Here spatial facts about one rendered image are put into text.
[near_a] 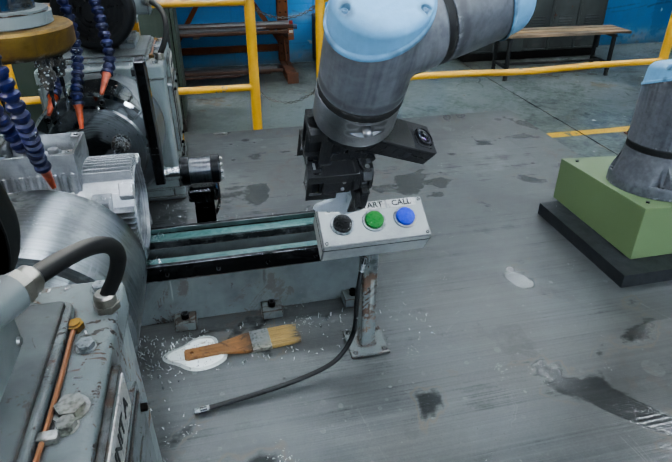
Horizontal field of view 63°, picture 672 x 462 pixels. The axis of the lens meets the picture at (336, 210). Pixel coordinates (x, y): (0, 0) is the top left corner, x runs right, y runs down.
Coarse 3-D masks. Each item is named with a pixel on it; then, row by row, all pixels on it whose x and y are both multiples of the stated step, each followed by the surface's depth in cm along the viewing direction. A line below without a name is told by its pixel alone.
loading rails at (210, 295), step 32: (192, 224) 110; (224, 224) 111; (256, 224) 112; (288, 224) 112; (160, 256) 108; (192, 256) 102; (224, 256) 100; (256, 256) 101; (288, 256) 102; (160, 288) 99; (192, 288) 101; (224, 288) 102; (256, 288) 104; (288, 288) 106; (320, 288) 107; (352, 288) 108; (160, 320) 102; (192, 320) 101
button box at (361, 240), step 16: (368, 208) 85; (384, 208) 85; (416, 208) 86; (320, 224) 82; (352, 224) 83; (384, 224) 83; (400, 224) 84; (416, 224) 84; (320, 240) 82; (336, 240) 81; (352, 240) 82; (368, 240) 82; (384, 240) 83; (400, 240) 84; (416, 240) 85; (320, 256) 84; (336, 256) 84; (352, 256) 86
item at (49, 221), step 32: (32, 192) 70; (64, 192) 72; (32, 224) 64; (64, 224) 66; (96, 224) 69; (32, 256) 59; (96, 256) 64; (128, 256) 71; (128, 288) 67; (128, 320) 64
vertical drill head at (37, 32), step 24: (0, 0) 75; (24, 0) 77; (0, 24) 75; (24, 24) 76; (48, 24) 80; (72, 24) 83; (0, 48) 74; (24, 48) 75; (48, 48) 77; (48, 72) 80
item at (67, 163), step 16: (48, 144) 94; (64, 144) 95; (80, 144) 91; (0, 160) 84; (16, 160) 85; (48, 160) 86; (64, 160) 87; (80, 160) 90; (0, 176) 86; (16, 176) 86; (32, 176) 87; (64, 176) 87; (80, 176) 89
